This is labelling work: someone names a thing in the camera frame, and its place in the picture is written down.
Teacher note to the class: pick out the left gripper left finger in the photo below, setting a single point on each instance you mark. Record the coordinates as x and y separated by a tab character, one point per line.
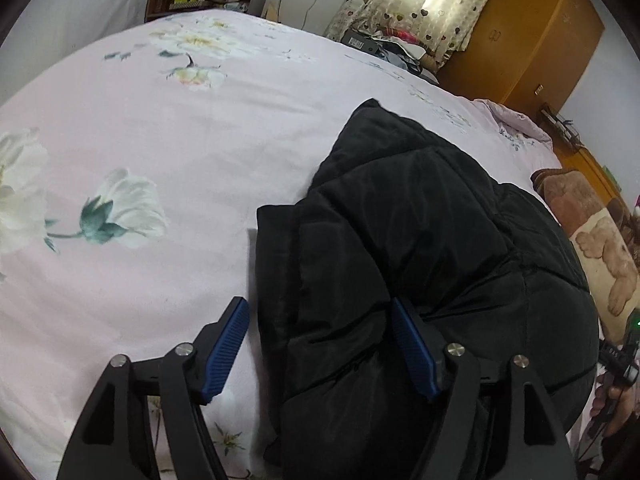
112	438

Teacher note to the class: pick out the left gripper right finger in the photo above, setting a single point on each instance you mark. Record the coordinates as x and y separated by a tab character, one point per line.
536	446

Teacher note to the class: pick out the black quilted hooded jacket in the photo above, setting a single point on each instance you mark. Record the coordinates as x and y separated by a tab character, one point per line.
398	215

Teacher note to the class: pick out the pile of clothes and boxes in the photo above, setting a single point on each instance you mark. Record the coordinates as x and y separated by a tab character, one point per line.
393	50

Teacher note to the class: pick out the brown bear print blanket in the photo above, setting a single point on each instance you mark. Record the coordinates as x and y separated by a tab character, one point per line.
611	270

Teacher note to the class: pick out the wooden headboard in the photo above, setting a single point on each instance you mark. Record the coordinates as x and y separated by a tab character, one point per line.
581	159

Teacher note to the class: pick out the pink floral bed cover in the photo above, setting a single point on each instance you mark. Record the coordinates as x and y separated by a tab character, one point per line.
162	142

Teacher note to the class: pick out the wooden wardrobe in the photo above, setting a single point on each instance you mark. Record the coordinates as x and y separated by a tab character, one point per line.
525	53

